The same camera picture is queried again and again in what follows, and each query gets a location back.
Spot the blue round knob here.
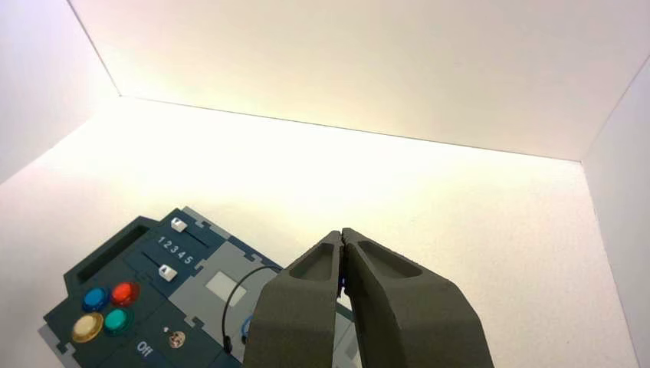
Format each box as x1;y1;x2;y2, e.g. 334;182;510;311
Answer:
239;314;255;347

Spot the blue round push button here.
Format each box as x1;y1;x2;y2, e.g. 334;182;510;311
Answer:
81;287;110;314

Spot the thin black cable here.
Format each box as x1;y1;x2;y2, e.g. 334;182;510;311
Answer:
221;264;284;355

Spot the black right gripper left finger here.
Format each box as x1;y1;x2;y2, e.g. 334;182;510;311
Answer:
242;230;344;368

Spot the red round push button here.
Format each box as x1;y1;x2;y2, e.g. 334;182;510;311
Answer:
110;281;141;307

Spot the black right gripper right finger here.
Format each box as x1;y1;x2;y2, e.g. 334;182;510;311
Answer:
342;228;495;368

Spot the white rectangular display window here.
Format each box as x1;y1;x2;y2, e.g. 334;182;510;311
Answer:
205;271;248;307

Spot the green round push button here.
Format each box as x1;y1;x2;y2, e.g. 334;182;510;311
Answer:
103;307;135;337

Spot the dark blue grey control board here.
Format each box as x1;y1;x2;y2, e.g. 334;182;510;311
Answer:
38;205;365;368

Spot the yellow round push button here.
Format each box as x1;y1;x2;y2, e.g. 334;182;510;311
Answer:
71;312;105;345

